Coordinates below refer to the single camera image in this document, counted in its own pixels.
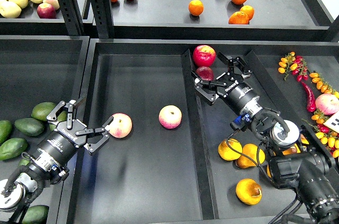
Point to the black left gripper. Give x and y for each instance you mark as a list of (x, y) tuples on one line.
[(69, 136)]

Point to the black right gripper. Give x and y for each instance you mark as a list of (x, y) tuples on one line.
[(229, 87)]

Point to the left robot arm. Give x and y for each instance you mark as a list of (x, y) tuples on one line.
[(25, 184)]

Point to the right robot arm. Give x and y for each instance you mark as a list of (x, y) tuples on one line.
[(296, 161)]

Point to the dark green avocado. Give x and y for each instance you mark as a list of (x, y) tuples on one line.
[(29, 126)]

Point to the yellow orange pear lying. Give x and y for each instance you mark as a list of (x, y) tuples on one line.
[(251, 155)]

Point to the green avocado bottom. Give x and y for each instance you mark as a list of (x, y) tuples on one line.
[(36, 214)]

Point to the yellow pear by divider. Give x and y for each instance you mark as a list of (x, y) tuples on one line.
[(304, 140)]

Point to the bright red apple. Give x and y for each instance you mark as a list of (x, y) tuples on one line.
[(204, 55)]

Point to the dark red apple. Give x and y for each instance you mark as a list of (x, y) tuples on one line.
[(205, 73)]

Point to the pink apple left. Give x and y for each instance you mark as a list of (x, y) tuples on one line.
[(121, 125)]

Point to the pink apple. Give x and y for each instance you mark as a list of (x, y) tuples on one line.
[(170, 117), (121, 125)]

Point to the orange front right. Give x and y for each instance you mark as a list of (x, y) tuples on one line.
[(239, 17)]

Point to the orange centre shelf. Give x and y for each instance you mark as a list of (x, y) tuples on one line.
[(196, 7)]

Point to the black left tray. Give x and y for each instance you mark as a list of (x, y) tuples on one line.
[(37, 69)]

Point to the black tray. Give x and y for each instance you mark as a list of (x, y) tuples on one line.
[(149, 176), (37, 69)]

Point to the pink apple centre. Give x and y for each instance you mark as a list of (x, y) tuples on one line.
[(170, 117)]

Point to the orange right small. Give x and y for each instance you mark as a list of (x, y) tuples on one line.
[(248, 10)]

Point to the black upper right shelf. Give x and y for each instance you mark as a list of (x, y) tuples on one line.
[(296, 20)]

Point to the black centre tray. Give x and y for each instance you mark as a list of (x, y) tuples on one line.
[(149, 176)]

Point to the cherry tomato bunch upper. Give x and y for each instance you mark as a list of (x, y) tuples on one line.
[(292, 64)]

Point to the red apple on shelf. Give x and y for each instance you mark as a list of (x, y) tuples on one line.
[(46, 11)]

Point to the red chili pepper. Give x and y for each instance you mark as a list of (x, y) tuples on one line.
[(311, 106)]

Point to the orange cherry tomato vine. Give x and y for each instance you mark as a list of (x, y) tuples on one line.
[(322, 85)]

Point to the pink apple right tray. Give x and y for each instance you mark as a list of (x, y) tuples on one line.
[(327, 104)]

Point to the black tray divider centre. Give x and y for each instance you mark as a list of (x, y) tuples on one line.
[(205, 191)]

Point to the black perforated post right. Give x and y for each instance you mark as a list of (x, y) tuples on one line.
[(103, 18)]

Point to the black perforated post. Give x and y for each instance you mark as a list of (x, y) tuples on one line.
[(72, 17), (103, 18)]

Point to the black perforated post left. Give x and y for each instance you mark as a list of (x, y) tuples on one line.
[(72, 17)]

